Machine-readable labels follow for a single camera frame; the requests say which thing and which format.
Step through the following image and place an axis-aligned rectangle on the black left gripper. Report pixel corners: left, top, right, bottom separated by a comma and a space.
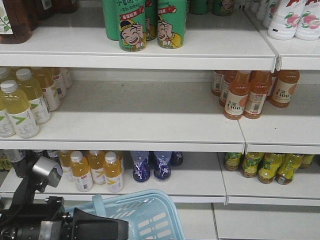
14, 197, 129, 240

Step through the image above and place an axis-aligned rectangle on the light blue plastic basket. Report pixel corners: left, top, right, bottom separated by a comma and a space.
64, 189, 186, 240

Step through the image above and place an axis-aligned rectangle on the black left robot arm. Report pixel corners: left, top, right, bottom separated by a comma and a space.
0, 197, 129, 240

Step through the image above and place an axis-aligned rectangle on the orange vitamin drink bottle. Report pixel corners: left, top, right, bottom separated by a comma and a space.
103, 151, 124, 193
59, 150, 74, 182
70, 150, 93, 192
88, 150, 106, 185

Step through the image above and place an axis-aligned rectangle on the blue sports drink bottle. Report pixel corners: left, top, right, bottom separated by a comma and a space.
153, 151, 172, 182
130, 151, 151, 183
170, 151, 184, 167

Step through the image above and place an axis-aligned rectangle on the dark tea bottle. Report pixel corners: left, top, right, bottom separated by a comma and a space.
46, 149, 63, 175
31, 149, 49, 158
3, 149, 28, 178

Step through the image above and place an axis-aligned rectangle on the white metal shelf unit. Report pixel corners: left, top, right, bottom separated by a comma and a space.
0, 0, 320, 240

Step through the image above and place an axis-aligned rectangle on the pale green drink bottle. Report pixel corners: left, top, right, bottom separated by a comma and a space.
0, 80, 40, 139
0, 98, 16, 138
15, 68, 51, 124

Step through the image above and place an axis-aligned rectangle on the yellow lemon tea bottle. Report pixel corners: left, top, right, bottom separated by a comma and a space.
275, 153, 304, 185
240, 152, 265, 178
223, 152, 243, 171
257, 152, 285, 184
299, 154, 315, 169

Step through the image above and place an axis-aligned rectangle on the green cartoon tea bottle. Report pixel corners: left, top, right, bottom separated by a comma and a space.
115, 0, 147, 52
157, 0, 188, 49

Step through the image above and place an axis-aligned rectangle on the orange C100 juice bottle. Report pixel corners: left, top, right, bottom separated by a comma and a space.
243, 70, 272, 119
270, 69, 300, 108
223, 70, 251, 120

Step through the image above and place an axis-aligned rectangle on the brown tea bottle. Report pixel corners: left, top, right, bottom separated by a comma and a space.
0, 0, 32, 44

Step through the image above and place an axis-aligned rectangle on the white peach drink bottle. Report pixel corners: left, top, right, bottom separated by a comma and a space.
268, 0, 306, 41
294, 0, 320, 41

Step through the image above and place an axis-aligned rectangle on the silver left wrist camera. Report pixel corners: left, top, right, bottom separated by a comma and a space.
32, 156, 63, 188

